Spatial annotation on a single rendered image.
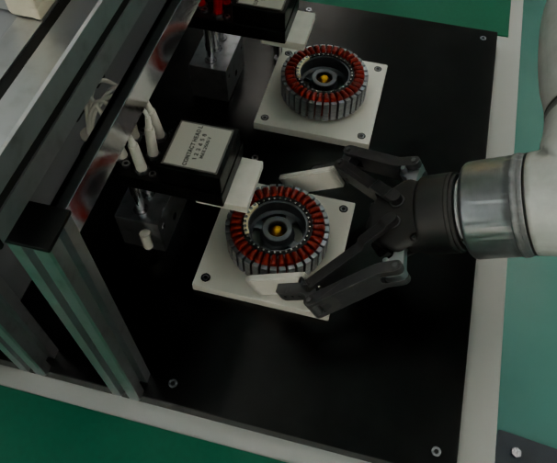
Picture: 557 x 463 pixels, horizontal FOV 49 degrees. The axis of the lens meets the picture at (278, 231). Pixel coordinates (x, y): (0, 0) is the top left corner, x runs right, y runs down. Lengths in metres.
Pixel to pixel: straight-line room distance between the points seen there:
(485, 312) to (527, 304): 0.92
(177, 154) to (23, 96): 0.23
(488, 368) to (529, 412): 0.84
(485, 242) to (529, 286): 1.12
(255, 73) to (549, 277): 1.06
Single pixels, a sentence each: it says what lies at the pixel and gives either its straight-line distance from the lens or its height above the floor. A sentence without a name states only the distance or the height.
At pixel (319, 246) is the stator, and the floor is 0.81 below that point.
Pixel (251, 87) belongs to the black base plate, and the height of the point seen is 0.77.
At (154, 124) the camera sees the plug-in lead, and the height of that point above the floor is 0.92.
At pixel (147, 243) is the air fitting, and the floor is 0.80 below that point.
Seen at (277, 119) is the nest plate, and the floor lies 0.78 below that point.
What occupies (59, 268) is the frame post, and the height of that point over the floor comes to 1.03.
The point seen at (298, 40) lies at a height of 0.88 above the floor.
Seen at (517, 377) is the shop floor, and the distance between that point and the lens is 1.54.
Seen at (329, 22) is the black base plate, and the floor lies 0.77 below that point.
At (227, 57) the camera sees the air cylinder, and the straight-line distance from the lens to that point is 0.82.
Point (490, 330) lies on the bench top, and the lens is 0.71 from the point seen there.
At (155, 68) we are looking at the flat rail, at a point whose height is 1.03.
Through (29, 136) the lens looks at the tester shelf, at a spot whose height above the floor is 1.10.
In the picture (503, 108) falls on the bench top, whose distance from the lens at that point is 0.91.
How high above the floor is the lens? 1.36
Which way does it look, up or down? 57 degrees down
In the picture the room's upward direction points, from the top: straight up
